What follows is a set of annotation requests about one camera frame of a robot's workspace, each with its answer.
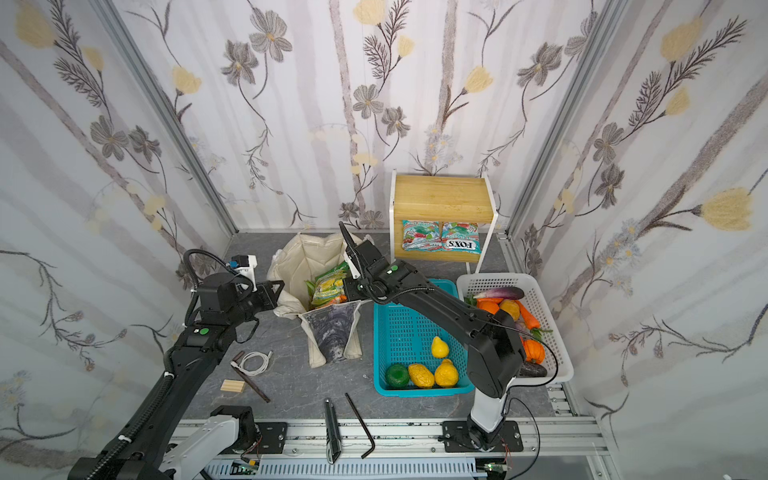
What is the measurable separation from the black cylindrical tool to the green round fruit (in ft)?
0.55

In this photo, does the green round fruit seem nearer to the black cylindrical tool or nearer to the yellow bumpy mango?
the yellow bumpy mango

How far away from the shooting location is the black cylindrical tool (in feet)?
2.38

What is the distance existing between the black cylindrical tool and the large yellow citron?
0.96 ft

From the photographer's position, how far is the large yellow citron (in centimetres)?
80
